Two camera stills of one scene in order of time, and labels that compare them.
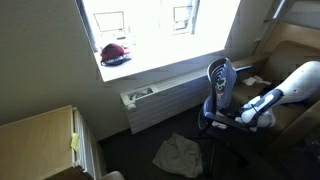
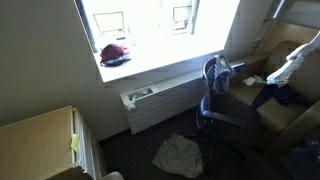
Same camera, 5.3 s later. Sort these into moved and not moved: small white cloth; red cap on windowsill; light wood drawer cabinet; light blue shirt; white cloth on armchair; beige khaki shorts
Moved: light blue shirt; small white cloth
Not moved: light wood drawer cabinet; red cap on windowsill; white cloth on armchair; beige khaki shorts
